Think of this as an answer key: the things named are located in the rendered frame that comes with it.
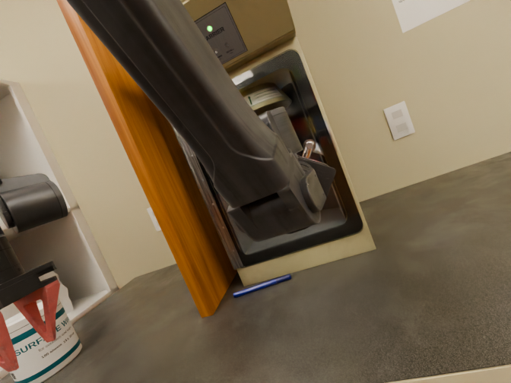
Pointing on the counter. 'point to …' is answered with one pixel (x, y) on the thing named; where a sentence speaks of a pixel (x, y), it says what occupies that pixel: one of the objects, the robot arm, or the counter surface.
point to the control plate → (222, 33)
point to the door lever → (308, 148)
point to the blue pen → (261, 286)
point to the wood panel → (159, 171)
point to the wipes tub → (47, 352)
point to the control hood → (251, 23)
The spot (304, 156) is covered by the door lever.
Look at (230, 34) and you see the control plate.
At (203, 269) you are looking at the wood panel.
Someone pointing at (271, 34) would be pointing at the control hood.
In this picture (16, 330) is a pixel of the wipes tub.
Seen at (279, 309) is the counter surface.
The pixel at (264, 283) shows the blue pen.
